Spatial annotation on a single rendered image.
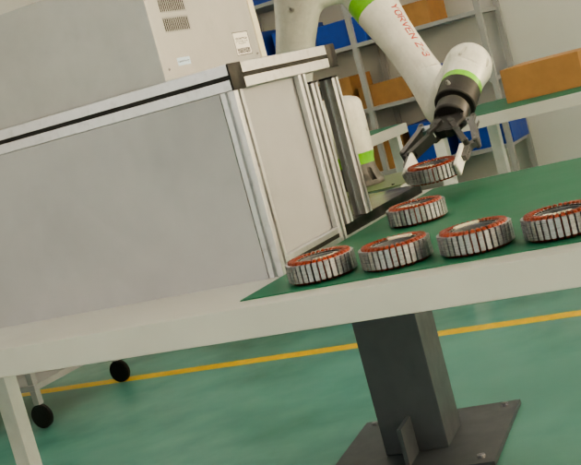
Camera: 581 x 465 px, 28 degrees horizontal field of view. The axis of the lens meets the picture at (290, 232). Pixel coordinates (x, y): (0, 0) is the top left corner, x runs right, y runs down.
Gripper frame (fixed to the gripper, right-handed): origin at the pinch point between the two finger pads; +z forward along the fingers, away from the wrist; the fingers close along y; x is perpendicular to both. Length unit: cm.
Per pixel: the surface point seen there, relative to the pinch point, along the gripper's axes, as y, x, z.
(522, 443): 18, -97, -2
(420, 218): -10.0, 11.7, 28.5
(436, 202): -12.4, 11.8, 24.9
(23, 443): 144, -48, 28
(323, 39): 343, -258, -515
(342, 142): 11.0, 16.7, 7.4
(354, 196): 10.9, 7.4, 13.7
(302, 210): 6.4, 23.9, 35.6
